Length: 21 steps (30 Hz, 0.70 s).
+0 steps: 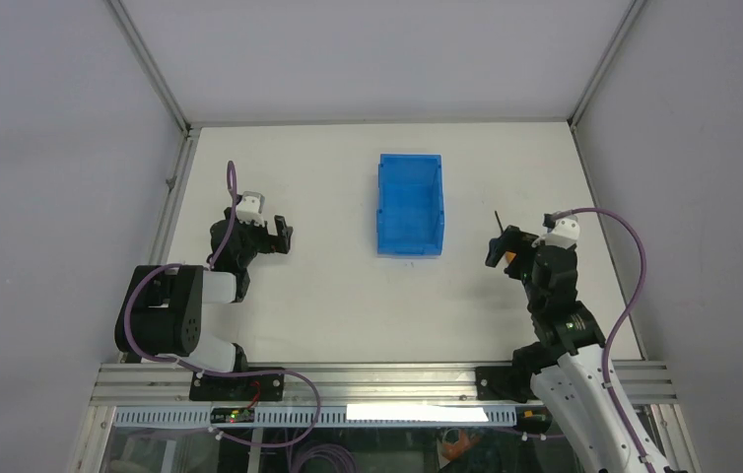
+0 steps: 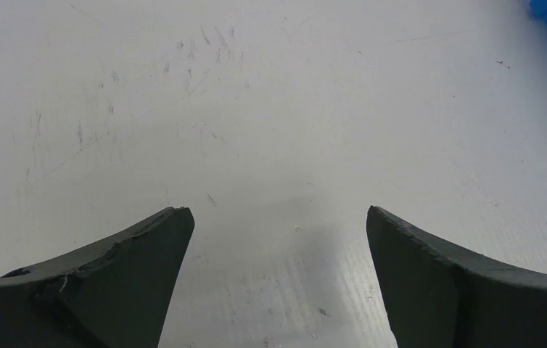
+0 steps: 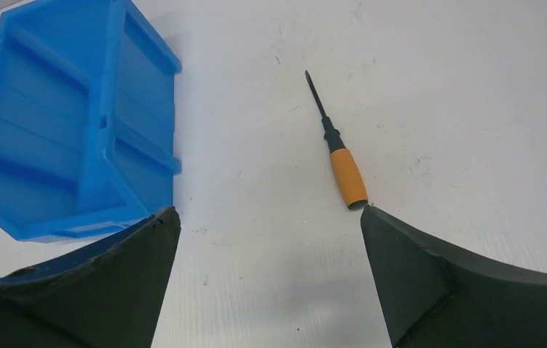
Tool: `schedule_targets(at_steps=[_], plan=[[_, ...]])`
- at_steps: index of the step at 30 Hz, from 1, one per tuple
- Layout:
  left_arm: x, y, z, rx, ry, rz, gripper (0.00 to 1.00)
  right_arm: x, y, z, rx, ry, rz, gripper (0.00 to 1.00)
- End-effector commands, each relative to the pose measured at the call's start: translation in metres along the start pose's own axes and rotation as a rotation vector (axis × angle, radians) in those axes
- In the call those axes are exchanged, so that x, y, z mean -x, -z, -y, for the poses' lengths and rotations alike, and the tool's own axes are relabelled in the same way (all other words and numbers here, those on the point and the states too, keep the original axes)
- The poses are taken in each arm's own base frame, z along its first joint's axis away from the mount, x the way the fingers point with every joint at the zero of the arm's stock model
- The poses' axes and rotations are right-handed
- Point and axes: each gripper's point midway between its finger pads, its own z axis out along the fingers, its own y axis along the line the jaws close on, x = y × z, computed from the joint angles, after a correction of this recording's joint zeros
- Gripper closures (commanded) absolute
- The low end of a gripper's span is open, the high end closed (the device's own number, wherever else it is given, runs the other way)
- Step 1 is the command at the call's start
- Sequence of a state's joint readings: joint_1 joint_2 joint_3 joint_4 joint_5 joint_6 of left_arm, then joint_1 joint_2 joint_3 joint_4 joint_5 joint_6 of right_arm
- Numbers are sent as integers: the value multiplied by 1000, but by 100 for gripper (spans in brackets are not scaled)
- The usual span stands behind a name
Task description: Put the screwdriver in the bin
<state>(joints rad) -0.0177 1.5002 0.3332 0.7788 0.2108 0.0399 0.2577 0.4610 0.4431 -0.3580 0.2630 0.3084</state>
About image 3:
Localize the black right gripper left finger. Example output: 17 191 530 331
0 207 181 347

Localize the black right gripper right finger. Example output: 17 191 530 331
361 206 547 347

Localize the blue plastic bin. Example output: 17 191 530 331
0 1 181 242

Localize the orange handled screwdriver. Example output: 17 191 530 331
305 70 369 211

